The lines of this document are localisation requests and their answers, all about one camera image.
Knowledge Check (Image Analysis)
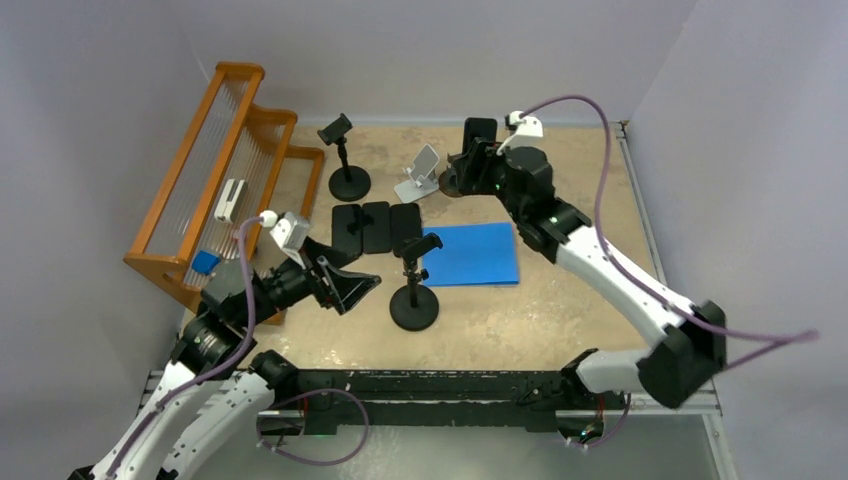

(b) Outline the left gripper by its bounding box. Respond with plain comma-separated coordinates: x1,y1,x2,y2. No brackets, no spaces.
239,234,379,328

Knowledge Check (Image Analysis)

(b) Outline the black phone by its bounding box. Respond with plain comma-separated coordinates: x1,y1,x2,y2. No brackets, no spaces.
461,117,498,154
390,203,422,258
331,204,363,258

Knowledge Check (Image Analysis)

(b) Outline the tall black phone stand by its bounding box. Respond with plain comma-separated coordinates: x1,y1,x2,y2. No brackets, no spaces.
389,233,443,332

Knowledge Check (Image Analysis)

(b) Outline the black round-base phone stand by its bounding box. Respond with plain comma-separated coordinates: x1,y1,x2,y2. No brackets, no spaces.
317,113,371,202

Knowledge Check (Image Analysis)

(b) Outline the black smartphone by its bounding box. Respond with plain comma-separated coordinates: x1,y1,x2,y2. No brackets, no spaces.
362,201,392,254

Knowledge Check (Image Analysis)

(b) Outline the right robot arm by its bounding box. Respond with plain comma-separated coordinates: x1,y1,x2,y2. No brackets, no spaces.
445,139,727,408

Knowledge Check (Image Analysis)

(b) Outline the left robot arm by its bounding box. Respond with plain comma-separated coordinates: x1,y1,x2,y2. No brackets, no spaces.
70,238,381,479

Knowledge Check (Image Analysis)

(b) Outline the white phone stand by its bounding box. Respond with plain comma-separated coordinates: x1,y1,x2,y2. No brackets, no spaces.
394,144,440,204

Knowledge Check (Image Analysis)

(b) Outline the blue mat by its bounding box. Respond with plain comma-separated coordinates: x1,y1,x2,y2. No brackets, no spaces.
422,222,520,287

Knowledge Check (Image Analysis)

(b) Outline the white rectangular device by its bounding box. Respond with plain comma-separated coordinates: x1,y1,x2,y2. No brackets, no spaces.
213,178,248,224

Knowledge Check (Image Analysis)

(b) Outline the blue small block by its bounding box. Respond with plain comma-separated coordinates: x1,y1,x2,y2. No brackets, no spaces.
190,250,221,275

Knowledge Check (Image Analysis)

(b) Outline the orange wooden rack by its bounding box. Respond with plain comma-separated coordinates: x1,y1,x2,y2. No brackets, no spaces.
124,62,325,311

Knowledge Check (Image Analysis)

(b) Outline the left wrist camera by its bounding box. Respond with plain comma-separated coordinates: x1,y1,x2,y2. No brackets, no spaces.
259,210,311,269

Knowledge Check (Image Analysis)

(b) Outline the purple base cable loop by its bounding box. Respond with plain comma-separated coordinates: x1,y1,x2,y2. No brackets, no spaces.
255,382,371,466

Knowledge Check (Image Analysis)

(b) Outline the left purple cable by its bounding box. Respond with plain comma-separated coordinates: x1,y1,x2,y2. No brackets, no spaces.
99,215,266,480

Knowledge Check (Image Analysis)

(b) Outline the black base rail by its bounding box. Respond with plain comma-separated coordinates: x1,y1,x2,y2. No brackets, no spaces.
139,369,722,452

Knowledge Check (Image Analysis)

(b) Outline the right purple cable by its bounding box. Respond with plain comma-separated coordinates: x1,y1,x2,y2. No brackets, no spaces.
519,94,819,369

